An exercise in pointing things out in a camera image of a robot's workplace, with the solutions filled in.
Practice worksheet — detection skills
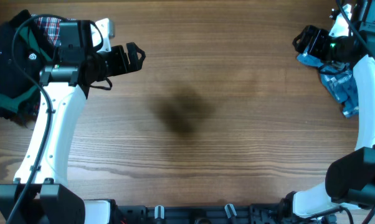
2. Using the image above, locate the black shirt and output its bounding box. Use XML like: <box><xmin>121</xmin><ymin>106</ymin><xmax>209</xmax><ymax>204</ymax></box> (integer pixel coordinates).
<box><xmin>0</xmin><ymin>22</ymin><xmax>54</xmax><ymax>98</ymax></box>

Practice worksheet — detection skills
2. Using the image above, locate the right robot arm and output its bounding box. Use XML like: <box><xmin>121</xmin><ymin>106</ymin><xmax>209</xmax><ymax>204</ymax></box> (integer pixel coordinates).
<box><xmin>278</xmin><ymin>0</ymin><xmax>375</xmax><ymax>222</ymax></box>

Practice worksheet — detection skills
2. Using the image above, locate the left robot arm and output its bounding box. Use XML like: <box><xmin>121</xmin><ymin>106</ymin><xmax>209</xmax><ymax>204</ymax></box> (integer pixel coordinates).
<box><xmin>0</xmin><ymin>19</ymin><xmax>145</xmax><ymax>223</ymax></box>

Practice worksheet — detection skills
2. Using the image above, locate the blue denim cloth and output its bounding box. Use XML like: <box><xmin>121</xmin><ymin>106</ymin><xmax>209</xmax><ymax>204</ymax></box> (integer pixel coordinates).
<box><xmin>297</xmin><ymin>53</ymin><xmax>359</xmax><ymax>118</ymax></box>

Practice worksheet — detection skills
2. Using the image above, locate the plaid red blue shirt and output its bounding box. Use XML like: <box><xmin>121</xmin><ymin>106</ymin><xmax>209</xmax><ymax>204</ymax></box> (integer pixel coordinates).
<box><xmin>34</xmin><ymin>17</ymin><xmax>62</xmax><ymax>48</ymax></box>

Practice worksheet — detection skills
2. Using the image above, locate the black folded garment under green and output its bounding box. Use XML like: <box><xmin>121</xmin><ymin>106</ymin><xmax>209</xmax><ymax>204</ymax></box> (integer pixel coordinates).
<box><xmin>0</xmin><ymin>9</ymin><xmax>56</xmax><ymax>125</ymax></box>

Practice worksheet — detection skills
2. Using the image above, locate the green folded cloth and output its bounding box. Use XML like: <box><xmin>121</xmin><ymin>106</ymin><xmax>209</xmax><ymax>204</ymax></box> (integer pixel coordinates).
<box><xmin>0</xmin><ymin>26</ymin><xmax>53</xmax><ymax>114</ymax></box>

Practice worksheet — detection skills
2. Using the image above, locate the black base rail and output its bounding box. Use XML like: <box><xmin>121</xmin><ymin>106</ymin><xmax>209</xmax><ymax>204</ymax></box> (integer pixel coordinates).
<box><xmin>118</xmin><ymin>203</ymin><xmax>337</xmax><ymax>224</ymax></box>

